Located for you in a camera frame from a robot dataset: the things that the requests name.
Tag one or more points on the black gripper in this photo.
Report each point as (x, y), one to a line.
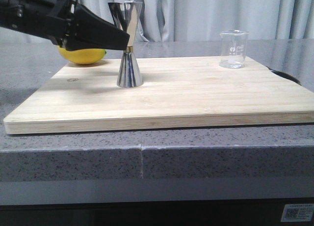
(64, 22)

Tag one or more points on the steel double jigger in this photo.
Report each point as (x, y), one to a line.
(126, 16)

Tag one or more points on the glass beaker with liquid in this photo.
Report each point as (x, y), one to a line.
(233, 48)

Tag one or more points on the yellow lemon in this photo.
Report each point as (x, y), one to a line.
(83, 56)

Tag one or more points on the grey curtain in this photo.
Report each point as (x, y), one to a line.
(203, 20)

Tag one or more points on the wooden cutting board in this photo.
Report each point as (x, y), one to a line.
(177, 92)

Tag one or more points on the white QR label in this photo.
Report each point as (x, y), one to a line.
(297, 213)

